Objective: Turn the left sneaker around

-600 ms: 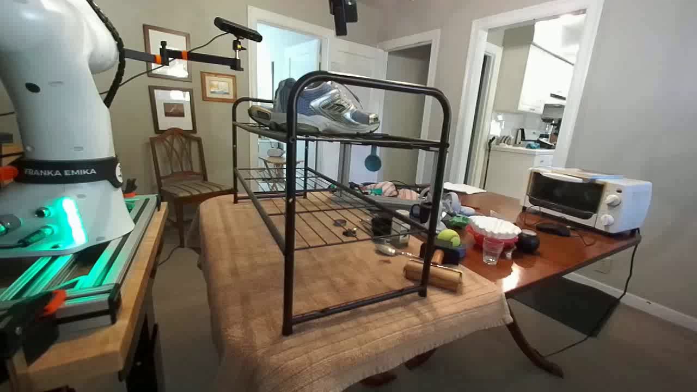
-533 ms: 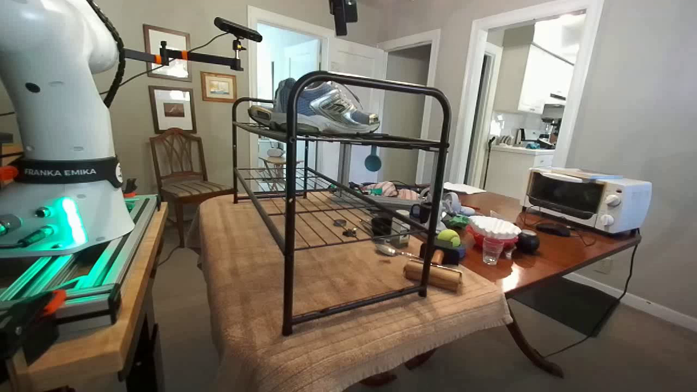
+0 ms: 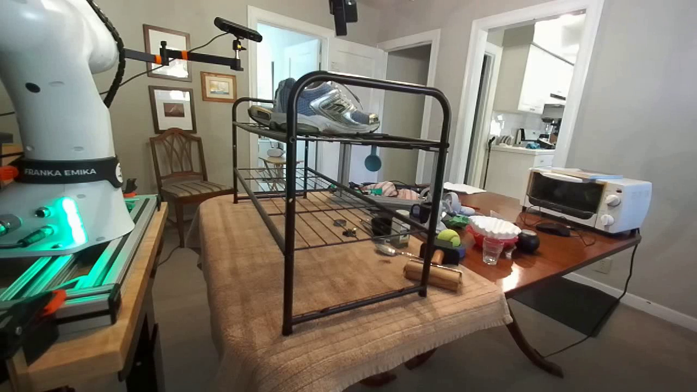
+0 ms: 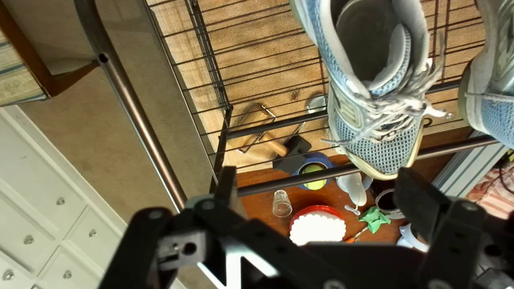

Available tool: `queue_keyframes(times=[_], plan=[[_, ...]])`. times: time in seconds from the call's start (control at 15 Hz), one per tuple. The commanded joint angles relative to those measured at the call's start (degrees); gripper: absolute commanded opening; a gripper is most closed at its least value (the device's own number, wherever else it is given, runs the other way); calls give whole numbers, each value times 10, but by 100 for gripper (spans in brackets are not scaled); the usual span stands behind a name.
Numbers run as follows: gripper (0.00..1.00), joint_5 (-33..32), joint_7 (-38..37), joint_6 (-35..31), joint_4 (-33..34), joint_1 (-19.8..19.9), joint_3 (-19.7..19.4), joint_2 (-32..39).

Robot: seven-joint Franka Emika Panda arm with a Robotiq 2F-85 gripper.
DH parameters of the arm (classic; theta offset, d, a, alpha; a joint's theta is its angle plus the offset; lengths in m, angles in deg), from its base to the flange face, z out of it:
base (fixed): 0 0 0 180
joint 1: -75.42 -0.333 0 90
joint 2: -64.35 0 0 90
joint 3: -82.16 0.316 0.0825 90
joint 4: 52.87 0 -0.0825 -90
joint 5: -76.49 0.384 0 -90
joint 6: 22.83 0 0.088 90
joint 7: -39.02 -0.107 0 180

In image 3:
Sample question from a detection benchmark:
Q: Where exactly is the large framed picture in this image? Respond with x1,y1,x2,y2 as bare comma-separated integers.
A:
143,22,193,82

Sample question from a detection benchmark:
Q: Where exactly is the beige woven tablecloth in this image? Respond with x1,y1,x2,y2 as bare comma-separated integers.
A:
189,195,515,392

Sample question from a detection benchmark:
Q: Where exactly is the green toy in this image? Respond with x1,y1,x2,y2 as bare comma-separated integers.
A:
443,212,474,230

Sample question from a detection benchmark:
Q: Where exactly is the black remote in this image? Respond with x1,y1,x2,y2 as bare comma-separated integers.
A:
534,221,576,239

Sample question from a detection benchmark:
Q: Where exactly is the black metal shoe rack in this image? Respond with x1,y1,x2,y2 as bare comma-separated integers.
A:
231,70,453,338

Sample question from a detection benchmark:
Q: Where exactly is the small gold framed picture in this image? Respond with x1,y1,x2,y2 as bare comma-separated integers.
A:
201,70,241,105

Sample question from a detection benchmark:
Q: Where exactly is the pink striped cloth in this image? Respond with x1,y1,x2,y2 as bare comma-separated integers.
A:
363,179,426,208

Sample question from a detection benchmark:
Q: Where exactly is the blue measuring spoon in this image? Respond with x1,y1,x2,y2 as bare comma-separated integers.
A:
363,143,384,174

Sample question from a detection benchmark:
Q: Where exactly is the brown wooden chair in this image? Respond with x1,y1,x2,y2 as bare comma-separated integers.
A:
148,129,236,249

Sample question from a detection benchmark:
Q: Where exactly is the white kitchen wall cabinet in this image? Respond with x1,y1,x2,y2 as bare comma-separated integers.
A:
517,18,586,115

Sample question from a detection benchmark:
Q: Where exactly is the white toaster oven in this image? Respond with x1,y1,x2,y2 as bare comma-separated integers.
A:
522,167,653,238

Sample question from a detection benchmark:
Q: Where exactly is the small black holder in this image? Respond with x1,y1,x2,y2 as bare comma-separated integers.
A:
436,245,472,269

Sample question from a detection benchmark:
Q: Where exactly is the white red bowl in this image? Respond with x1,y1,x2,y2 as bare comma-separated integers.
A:
466,213,524,252

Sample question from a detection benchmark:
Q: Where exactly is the brown wooden dining table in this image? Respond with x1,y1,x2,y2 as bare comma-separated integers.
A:
360,189,645,388

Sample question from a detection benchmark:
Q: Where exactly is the white kitchen counter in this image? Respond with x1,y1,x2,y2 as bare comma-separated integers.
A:
484,139,561,200

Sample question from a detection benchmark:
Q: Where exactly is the wooden block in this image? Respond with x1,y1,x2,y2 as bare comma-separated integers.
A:
401,260,466,296

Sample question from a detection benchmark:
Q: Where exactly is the black clamp orange tip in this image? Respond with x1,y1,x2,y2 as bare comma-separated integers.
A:
0,290,69,365

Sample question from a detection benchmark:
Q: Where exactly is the black toaster power cable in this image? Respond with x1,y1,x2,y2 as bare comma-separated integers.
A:
542,238,641,359

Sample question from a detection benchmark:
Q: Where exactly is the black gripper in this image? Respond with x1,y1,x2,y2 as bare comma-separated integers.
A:
328,0,360,37

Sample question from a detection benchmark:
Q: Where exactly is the black bar camera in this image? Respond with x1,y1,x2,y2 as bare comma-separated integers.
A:
213,15,266,44

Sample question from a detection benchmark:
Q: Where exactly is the yellow green ball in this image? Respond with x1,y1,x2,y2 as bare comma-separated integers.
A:
436,227,464,251

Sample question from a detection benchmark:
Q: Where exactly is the clear drinking glass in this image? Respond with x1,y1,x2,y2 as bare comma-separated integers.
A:
481,235,508,269

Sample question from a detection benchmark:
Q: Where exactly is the black measuring cup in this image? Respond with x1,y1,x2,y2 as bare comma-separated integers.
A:
371,212,395,238

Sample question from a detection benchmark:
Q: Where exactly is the small black mug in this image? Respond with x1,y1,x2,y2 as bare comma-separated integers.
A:
515,229,542,257

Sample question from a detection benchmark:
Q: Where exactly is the white paper sheet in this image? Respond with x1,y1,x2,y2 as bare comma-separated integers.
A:
440,181,488,196

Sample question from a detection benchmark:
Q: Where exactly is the aluminium base frame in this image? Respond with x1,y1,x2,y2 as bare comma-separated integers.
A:
0,195,159,325

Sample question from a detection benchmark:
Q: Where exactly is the wooden workbench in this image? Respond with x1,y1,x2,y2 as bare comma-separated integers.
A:
4,203,171,392

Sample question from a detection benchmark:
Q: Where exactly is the dark framed picture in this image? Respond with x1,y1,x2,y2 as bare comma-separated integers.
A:
148,85,199,135

